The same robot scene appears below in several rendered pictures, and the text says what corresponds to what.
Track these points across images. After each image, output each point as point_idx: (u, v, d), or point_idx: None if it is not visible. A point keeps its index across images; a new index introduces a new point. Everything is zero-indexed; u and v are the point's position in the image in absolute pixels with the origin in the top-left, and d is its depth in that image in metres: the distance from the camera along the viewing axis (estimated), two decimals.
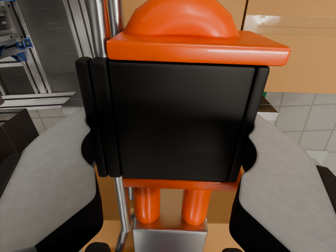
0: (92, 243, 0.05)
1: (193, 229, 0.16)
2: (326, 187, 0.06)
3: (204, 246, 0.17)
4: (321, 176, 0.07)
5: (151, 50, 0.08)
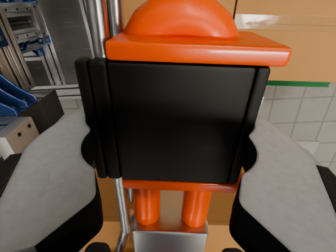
0: (92, 243, 0.05)
1: (194, 231, 0.16)
2: (326, 187, 0.06)
3: (204, 248, 0.17)
4: (321, 176, 0.07)
5: (151, 51, 0.08)
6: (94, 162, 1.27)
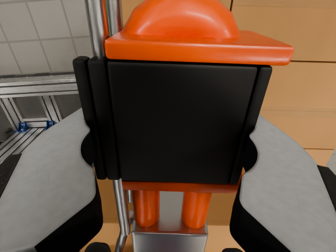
0: (92, 243, 0.05)
1: (194, 232, 0.16)
2: (327, 187, 0.06)
3: (204, 249, 0.17)
4: (322, 176, 0.07)
5: (151, 49, 0.08)
6: None
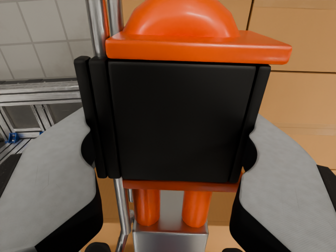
0: (92, 243, 0.05)
1: (194, 232, 0.16)
2: (326, 187, 0.06)
3: (205, 248, 0.17)
4: (322, 175, 0.07)
5: (151, 49, 0.08)
6: None
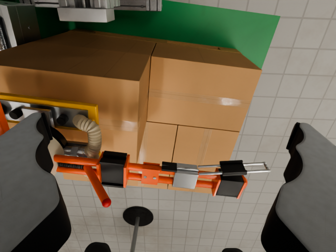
0: (92, 243, 0.05)
1: (195, 186, 0.62)
2: None
3: (187, 188, 0.62)
4: None
5: (243, 187, 0.60)
6: None
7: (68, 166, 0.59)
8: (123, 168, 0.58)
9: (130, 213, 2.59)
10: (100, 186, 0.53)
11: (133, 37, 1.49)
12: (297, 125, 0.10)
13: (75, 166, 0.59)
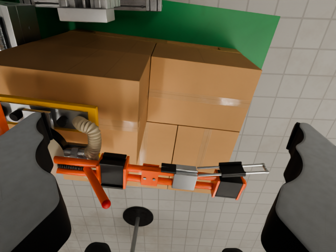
0: (92, 243, 0.05)
1: (194, 187, 0.62)
2: None
3: (186, 189, 0.62)
4: None
5: (242, 188, 0.60)
6: None
7: (68, 167, 0.59)
8: (122, 169, 0.58)
9: (130, 213, 2.58)
10: (99, 188, 0.54)
11: (133, 37, 1.49)
12: (297, 125, 0.10)
13: (75, 168, 0.60)
